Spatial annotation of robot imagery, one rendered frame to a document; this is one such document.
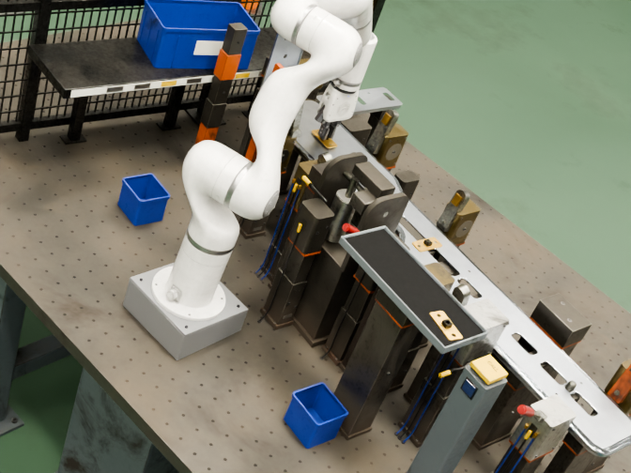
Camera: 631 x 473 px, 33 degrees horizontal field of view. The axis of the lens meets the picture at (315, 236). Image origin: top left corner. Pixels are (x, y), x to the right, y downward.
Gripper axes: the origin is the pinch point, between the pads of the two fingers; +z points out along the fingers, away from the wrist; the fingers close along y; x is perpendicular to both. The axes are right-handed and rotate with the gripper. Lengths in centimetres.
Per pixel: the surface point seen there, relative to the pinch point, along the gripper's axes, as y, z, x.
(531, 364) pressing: -4, 3, -90
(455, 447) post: -36, 8, -99
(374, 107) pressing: 28.8, 3.3, 11.1
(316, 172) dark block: -25.0, -8.1, -24.0
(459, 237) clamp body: 18.0, 7.8, -43.6
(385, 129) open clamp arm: 15.4, -3.1, -7.0
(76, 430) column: -72, 80, -16
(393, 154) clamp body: 21.5, 5.5, -8.6
